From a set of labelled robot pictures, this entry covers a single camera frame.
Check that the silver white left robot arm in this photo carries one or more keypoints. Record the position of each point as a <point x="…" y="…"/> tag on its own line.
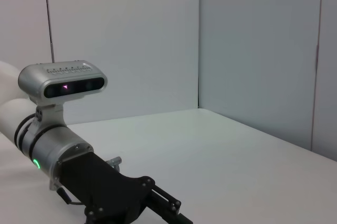
<point x="52" y="150"/>

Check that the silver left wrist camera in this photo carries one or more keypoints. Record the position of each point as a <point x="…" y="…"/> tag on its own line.
<point x="34" y="82"/>

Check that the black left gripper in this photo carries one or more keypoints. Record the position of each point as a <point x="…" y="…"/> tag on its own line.
<point x="105" y="182"/>

